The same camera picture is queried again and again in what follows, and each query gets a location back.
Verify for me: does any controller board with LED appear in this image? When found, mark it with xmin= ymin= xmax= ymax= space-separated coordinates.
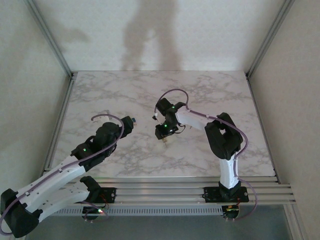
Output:
xmin=81 ymin=206 xmax=109 ymax=223
xmin=223 ymin=204 xmax=241 ymax=223

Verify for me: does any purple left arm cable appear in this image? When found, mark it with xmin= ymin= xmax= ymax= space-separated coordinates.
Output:
xmin=0 ymin=113 xmax=126 ymax=235

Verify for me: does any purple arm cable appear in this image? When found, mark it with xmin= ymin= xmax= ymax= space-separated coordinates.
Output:
xmin=0 ymin=113 xmax=126 ymax=235
xmin=154 ymin=89 xmax=259 ymax=222

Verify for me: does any thin black right gripper wire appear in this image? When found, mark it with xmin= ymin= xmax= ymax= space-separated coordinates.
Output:
xmin=174 ymin=124 xmax=188 ymax=135

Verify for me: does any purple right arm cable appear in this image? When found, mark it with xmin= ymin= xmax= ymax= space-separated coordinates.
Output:
xmin=154 ymin=89 xmax=259 ymax=222

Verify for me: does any aluminium side rail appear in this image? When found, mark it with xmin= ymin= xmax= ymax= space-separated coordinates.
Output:
xmin=246 ymin=74 xmax=280 ymax=183
xmin=39 ymin=72 xmax=78 ymax=186

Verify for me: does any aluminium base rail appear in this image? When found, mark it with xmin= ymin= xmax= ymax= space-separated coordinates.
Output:
xmin=21 ymin=176 xmax=298 ymax=208

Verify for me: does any grey slotted cable duct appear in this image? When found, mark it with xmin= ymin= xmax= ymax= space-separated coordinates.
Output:
xmin=53 ymin=206 xmax=224 ymax=217

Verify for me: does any aluminium corner post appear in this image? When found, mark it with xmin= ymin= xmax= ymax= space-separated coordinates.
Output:
xmin=246 ymin=0 xmax=296 ymax=77
xmin=23 ymin=0 xmax=74 ymax=78

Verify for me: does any aluminium lower frame beam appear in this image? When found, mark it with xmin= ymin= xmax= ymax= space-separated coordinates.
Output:
xmin=283 ymin=204 xmax=310 ymax=240

